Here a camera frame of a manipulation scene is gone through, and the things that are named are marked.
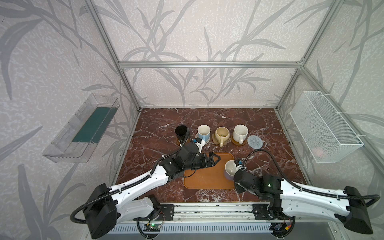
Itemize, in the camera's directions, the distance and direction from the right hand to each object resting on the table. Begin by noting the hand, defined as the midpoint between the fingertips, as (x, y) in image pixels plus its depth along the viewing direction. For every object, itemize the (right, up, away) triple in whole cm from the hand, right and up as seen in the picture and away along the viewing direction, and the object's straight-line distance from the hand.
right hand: (233, 176), depth 78 cm
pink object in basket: (+40, +15, -6) cm, 43 cm away
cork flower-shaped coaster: (-8, +15, +21) cm, 27 cm away
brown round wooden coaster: (+6, +15, +19) cm, 25 cm away
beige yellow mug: (-3, +20, +23) cm, 30 cm away
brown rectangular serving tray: (-11, -4, +8) cm, 14 cm away
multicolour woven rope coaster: (-20, +19, +22) cm, 36 cm away
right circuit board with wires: (+23, -24, -4) cm, 33 cm away
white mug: (+9, +21, +21) cm, 31 cm away
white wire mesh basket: (+37, +22, -16) cm, 46 cm away
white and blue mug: (-15, +22, +19) cm, 33 cm away
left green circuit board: (-41, -22, -8) cm, 47 cm away
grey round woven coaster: (+19, +15, +21) cm, 32 cm away
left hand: (-9, +11, -6) cm, 16 cm away
